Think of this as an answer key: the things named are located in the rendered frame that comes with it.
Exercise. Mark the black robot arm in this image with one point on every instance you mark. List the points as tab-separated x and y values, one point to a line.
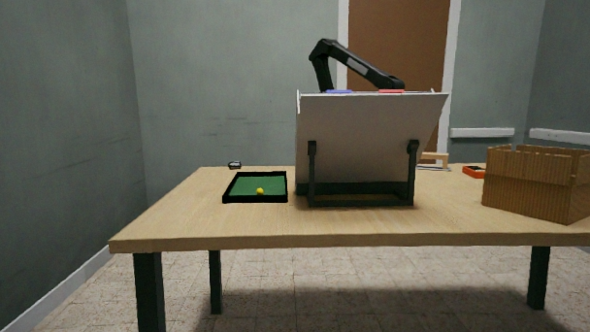
319	61

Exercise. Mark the green tray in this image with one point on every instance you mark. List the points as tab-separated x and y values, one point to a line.
242	189

